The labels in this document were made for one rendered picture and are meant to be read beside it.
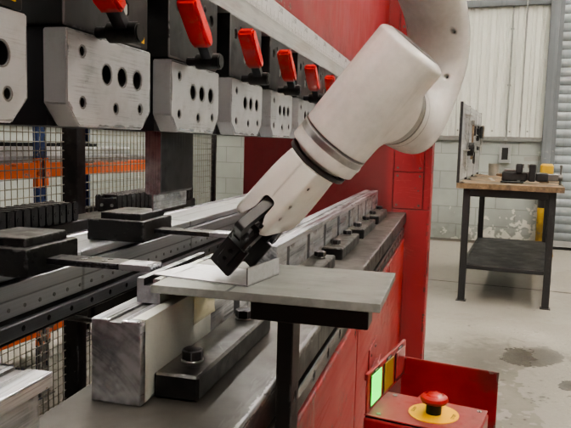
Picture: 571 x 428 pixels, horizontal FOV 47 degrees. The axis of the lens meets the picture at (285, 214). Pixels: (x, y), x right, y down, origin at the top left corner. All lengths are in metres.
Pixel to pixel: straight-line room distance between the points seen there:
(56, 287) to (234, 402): 0.40
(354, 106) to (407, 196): 2.25
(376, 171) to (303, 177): 2.23
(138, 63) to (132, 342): 0.30
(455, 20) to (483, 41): 7.71
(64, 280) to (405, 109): 0.60
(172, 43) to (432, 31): 0.29
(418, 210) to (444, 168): 5.51
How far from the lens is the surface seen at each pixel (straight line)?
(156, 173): 0.81
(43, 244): 0.94
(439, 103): 0.79
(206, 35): 0.75
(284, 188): 0.73
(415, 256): 2.97
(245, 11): 1.01
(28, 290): 1.00
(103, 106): 0.61
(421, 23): 0.80
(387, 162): 2.94
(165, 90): 0.75
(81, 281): 1.12
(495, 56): 8.47
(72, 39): 0.58
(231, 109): 0.93
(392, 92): 0.70
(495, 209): 8.42
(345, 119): 0.71
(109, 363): 0.77
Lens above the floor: 1.17
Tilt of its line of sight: 6 degrees down
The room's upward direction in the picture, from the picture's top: 2 degrees clockwise
